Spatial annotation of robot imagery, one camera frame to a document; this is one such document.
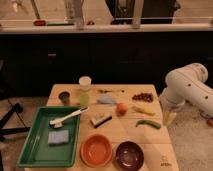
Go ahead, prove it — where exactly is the yellow banana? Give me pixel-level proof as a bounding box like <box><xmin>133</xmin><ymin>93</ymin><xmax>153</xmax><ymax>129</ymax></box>
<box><xmin>132</xmin><ymin>106</ymin><xmax>155</xmax><ymax>116</ymax></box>

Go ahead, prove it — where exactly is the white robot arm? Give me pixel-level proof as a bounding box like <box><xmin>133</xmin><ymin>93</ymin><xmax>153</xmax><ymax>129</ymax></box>
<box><xmin>159</xmin><ymin>63</ymin><xmax>213</xmax><ymax>126</ymax></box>

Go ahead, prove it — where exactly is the dark metal cup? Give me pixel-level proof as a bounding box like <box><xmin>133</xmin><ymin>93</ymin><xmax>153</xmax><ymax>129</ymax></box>
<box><xmin>58</xmin><ymin>91</ymin><xmax>70</xmax><ymax>106</ymax></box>

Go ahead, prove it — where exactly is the light blue cloth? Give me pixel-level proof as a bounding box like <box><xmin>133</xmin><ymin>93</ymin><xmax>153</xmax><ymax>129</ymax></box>
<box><xmin>97</xmin><ymin>96</ymin><xmax>117</xmax><ymax>105</ymax></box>

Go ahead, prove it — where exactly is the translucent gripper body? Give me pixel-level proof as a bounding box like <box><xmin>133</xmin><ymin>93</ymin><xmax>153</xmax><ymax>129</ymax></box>
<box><xmin>162</xmin><ymin>106</ymin><xmax>177</xmax><ymax>126</ymax></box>

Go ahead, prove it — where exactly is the translucent green cup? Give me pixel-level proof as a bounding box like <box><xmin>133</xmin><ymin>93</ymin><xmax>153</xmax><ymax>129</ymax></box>
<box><xmin>78</xmin><ymin>92</ymin><xmax>90</xmax><ymax>107</ymax></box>

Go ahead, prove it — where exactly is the blue sponge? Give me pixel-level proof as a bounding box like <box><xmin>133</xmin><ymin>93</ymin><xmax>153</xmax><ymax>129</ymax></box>
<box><xmin>48</xmin><ymin>130</ymin><xmax>69</xmax><ymax>145</ymax></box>

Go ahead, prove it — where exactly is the black tripod stand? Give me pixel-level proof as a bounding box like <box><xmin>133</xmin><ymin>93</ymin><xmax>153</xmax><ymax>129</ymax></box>
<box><xmin>0</xmin><ymin>103</ymin><xmax>29</xmax><ymax>142</ymax></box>

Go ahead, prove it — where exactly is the red object on counter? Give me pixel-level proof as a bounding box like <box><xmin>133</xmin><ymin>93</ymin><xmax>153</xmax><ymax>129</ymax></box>
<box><xmin>33</xmin><ymin>20</ymin><xmax>46</xmax><ymax>26</ymax></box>

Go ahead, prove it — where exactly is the dark purple bowl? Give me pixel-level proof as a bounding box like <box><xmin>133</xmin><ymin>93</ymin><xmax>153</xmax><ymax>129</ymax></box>
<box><xmin>115</xmin><ymin>141</ymin><xmax>144</xmax><ymax>171</ymax></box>

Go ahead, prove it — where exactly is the green pepper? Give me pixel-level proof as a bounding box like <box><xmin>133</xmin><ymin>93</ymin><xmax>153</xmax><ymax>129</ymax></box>
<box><xmin>136</xmin><ymin>120</ymin><xmax>161</xmax><ymax>129</ymax></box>

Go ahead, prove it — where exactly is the white plastic cup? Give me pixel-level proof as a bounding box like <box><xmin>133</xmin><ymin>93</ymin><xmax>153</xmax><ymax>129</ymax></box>
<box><xmin>79</xmin><ymin>76</ymin><xmax>92</xmax><ymax>91</ymax></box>

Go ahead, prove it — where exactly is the orange fruit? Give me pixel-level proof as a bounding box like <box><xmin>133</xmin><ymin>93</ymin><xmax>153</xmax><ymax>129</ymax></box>
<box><xmin>116</xmin><ymin>103</ymin><xmax>128</xmax><ymax>116</ymax></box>

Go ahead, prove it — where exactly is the orange bowl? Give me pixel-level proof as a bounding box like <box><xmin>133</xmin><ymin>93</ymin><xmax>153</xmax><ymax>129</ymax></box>
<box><xmin>80</xmin><ymin>134</ymin><xmax>113</xmax><ymax>168</ymax></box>

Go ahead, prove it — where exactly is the green plastic tray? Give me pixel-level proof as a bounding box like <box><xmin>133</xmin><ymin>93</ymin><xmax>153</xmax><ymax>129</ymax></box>
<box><xmin>17</xmin><ymin>106</ymin><xmax>80</xmax><ymax>168</ymax></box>

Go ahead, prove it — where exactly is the white dish brush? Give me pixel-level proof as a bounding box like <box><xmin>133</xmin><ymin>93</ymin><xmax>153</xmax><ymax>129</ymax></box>
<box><xmin>49</xmin><ymin>107</ymin><xmax>89</xmax><ymax>128</ymax></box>

